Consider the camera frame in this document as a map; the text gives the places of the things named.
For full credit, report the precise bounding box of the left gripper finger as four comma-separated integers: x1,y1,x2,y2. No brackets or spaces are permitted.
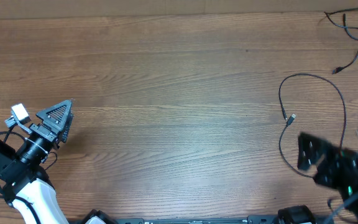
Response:
60,113,74,143
36,100,73,132

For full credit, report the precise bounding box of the black USB cable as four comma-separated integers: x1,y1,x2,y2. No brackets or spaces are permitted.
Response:
323,6,358,75
278,73,347,179

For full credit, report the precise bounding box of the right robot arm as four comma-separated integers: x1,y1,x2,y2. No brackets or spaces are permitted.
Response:
297,133,358,219

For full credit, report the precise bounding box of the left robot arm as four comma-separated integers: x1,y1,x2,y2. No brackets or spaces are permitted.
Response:
0,100,73,223

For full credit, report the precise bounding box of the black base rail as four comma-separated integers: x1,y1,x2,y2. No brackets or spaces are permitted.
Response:
67,204,335,224

